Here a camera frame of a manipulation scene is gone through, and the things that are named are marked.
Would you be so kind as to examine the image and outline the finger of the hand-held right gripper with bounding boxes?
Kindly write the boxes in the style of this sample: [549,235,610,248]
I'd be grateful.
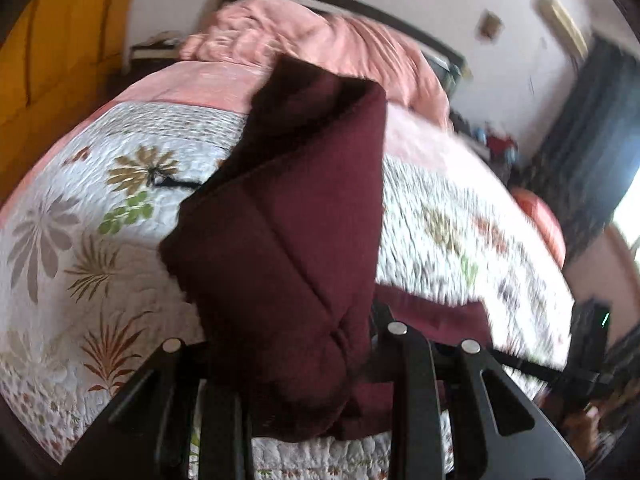
[489,350,568,383]

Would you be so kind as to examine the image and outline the pink bed sheet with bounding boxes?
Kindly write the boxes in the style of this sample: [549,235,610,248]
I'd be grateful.
[0,60,496,221]

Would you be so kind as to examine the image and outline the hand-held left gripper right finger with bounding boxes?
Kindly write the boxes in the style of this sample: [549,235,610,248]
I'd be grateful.
[367,304,587,480]

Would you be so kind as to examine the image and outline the orange cushion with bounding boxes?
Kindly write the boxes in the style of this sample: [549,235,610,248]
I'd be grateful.
[510,186,568,268]

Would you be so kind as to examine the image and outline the person's right hand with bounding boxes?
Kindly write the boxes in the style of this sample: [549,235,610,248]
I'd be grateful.
[562,402,608,466]

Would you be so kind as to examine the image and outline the beige wooden wall strip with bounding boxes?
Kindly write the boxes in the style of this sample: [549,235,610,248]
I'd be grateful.
[535,0,591,61]

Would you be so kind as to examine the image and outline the black string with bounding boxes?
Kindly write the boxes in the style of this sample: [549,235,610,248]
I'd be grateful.
[145,165,201,191]

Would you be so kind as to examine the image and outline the maroon pants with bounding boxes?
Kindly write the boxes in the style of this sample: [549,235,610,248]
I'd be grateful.
[159,55,493,443]

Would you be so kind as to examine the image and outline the pink crumpled blanket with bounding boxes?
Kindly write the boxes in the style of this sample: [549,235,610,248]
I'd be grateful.
[179,0,451,128]

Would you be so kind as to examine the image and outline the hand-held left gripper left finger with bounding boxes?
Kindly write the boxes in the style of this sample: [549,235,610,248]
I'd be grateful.
[60,339,253,480]

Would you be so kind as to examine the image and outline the small wall plate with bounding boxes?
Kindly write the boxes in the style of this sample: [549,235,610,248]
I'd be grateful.
[477,10,503,40]

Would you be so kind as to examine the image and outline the floral quilt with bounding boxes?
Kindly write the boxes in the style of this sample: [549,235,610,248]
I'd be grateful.
[0,102,576,480]

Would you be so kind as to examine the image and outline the dark red cloth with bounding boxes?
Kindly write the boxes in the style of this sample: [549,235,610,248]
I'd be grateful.
[487,132,521,161]

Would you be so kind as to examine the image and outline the dark cluttered nightstand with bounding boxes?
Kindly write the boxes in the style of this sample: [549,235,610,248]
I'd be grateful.
[447,110,521,181]

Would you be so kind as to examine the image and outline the dark curtain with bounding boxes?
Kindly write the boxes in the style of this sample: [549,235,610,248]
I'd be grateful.
[520,35,640,266]

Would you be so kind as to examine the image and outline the dark headboard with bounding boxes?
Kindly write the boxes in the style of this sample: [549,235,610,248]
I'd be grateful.
[222,0,471,81]

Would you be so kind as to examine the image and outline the wooden wardrobe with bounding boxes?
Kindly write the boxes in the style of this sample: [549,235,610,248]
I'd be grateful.
[0,0,146,206]

